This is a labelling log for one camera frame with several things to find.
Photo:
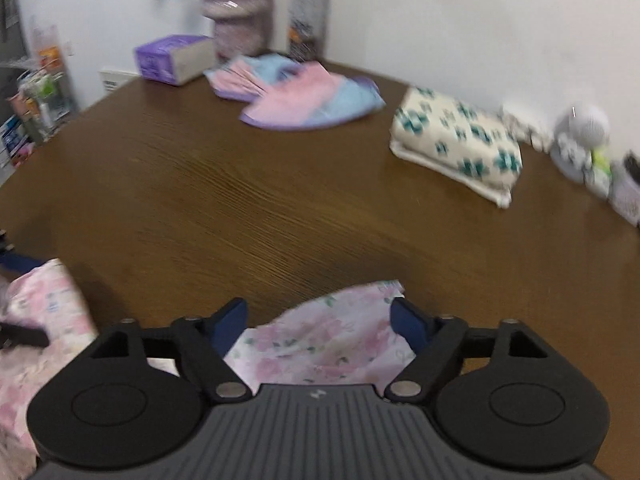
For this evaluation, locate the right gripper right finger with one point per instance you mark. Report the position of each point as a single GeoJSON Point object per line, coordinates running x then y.
{"type": "Point", "coordinates": [436, 342]}

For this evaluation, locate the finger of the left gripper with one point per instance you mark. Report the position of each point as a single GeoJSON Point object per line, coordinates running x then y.
{"type": "Point", "coordinates": [12, 260]}
{"type": "Point", "coordinates": [12, 335]}

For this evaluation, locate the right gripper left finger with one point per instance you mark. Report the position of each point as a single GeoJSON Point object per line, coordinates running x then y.
{"type": "Point", "coordinates": [202, 345]}

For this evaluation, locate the pink floral baby garment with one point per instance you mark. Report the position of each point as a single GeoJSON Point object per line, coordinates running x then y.
{"type": "Point", "coordinates": [341, 338]}

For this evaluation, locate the floral cream fabric pouch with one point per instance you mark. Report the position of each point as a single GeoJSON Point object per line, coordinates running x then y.
{"type": "Point", "coordinates": [458, 140]}

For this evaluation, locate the white power strip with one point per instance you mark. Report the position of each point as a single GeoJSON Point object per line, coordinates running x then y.
{"type": "Point", "coordinates": [527, 127]}

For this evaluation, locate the grey round tin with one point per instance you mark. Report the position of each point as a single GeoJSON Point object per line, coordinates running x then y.
{"type": "Point", "coordinates": [624, 196]}

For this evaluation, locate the white robot figurine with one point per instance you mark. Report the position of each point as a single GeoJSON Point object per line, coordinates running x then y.
{"type": "Point", "coordinates": [581, 130]}

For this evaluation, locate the purple tissue pack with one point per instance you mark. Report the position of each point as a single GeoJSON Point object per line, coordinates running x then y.
{"type": "Point", "coordinates": [175, 59]}

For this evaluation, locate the pink blue towel cap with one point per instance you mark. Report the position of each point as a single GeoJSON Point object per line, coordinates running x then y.
{"type": "Point", "coordinates": [284, 95]}

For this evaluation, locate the purple knitted vase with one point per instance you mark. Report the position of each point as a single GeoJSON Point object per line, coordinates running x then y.
{"type": "Point", "coordinates": [240, 27]}

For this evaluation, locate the plastic drink bottle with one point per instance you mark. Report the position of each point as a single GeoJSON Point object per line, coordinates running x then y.
{"type": "Point", "coordinates": [307, 21]}

